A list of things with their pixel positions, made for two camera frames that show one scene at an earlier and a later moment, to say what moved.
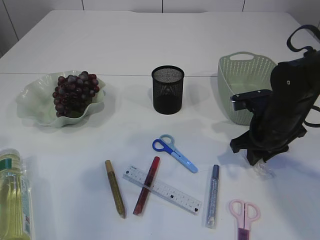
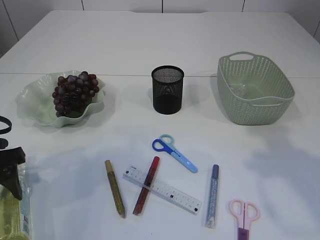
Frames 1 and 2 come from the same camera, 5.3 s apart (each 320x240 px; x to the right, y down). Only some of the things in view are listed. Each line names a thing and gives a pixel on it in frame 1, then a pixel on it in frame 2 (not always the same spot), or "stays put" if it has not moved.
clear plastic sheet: (263, 170) → (240, 89)
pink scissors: (245, 213) stays put
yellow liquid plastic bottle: (17, 212) stays put
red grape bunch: (73, 94) stays put
